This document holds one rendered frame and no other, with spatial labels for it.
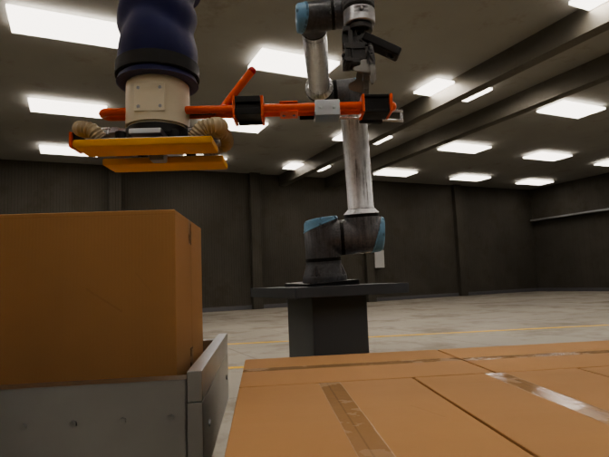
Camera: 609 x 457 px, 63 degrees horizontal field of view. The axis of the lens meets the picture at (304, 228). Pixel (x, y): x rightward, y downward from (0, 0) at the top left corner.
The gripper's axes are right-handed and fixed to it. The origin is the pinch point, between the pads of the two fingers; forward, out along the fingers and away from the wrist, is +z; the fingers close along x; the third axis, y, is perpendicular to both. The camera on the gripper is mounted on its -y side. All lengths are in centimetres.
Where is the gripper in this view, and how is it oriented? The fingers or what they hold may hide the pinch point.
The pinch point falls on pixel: (371, 94)
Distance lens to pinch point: 145.4
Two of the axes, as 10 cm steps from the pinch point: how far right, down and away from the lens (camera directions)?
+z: 0.4, 9.9, -1.0
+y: -10.0, 0.4, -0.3
